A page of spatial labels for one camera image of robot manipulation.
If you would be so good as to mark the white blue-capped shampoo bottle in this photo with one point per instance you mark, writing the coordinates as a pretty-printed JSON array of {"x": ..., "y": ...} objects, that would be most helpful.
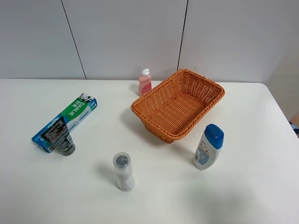
[{"x": 209, "y": 147}]

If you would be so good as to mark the pink lotion bottle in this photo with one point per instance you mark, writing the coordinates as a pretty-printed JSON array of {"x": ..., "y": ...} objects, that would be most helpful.
[{"x": 144, "y": 82}]

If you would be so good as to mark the clear white plastic bottle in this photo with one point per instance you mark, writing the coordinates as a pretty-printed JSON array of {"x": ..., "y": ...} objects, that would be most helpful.
[{"x": 124, "y": 172}]

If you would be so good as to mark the green blue toothpaste box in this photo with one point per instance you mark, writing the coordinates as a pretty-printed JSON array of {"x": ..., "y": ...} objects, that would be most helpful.
[{"x": 73, "y": 116}]

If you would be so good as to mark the black squeeze tube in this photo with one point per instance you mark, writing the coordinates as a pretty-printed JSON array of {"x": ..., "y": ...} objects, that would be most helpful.
[{"x": 59, "y": 137}]

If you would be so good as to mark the orange wicker basket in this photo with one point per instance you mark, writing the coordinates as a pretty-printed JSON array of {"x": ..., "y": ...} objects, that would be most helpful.
[{"x": 172, "y": 108}]

